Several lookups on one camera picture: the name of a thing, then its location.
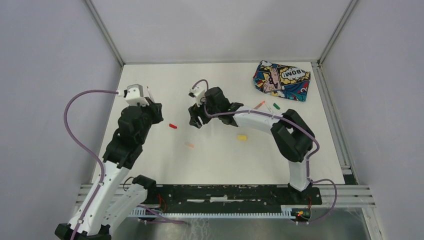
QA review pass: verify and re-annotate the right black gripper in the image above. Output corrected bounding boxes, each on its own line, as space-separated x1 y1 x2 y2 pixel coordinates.
188 95 220 129

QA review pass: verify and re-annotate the red white pen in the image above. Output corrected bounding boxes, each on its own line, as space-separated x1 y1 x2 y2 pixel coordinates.
146 86 155 103

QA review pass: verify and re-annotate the orange pen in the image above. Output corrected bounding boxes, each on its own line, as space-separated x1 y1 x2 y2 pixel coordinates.
254 101 265 110

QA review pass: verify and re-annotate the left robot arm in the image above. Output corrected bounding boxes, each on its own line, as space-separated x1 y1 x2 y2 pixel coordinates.
54 101 164 240

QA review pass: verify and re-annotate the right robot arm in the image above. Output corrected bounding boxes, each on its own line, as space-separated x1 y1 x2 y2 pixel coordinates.
188 86 320 204

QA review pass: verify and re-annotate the yellow pen cap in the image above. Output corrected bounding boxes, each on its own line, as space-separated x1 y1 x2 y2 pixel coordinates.
237 134 248 141

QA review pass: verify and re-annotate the comic print pencil pouch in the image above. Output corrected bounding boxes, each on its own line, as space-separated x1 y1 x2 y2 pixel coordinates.
252 60 312 102

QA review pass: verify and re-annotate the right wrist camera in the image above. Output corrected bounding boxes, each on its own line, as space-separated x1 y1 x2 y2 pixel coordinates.
188 86 206 107

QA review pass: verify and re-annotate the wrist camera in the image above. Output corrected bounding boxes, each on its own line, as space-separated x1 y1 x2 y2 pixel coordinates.
188 86 206 107
123 84 150 107

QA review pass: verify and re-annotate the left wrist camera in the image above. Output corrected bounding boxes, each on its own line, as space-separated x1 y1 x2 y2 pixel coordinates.
123 84 150 107

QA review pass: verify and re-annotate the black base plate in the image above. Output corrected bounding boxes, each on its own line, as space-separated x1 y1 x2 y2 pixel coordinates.
143 184 323 214

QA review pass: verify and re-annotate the white slotted cable duct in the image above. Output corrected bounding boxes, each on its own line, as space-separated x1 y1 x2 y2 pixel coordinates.
125 205 311 220

